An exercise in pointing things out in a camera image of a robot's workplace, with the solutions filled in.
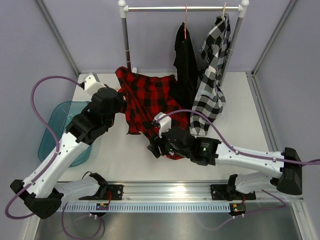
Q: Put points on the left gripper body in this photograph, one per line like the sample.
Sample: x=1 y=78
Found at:
x=120 y=104

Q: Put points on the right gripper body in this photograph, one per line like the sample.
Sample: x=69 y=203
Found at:
x=165 y=145

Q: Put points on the red black plaid shirt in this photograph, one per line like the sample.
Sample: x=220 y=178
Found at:
x=146 y=96

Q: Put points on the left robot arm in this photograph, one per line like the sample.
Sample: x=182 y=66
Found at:
x=41 y=192

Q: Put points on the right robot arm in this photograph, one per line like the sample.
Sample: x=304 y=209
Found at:
x=280 y=170

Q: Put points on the white black plaid shirt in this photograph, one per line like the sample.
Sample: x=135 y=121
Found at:
x=209 y=99

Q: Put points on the teal plastic bin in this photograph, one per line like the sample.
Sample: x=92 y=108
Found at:
x=60 y=117

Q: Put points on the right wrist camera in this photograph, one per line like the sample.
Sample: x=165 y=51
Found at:
x=163 y=122

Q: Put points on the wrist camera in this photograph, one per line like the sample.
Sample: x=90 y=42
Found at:
x=91 y=84
x=163 y=122

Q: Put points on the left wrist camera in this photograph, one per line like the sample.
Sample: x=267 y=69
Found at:
x=91 y=84

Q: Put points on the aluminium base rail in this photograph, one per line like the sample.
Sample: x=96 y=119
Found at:
x=167 y=192

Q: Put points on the white cable duct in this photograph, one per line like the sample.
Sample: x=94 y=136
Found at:
x=119 y=207

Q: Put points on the left aluminium frame post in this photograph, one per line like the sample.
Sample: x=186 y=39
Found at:
x=57 y=36

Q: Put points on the aluminium frame post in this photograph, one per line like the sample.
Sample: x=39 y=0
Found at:
x=280 y=24
x=57 y=36

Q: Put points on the right aluminium frame post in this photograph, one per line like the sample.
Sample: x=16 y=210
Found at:
x=280 y=24

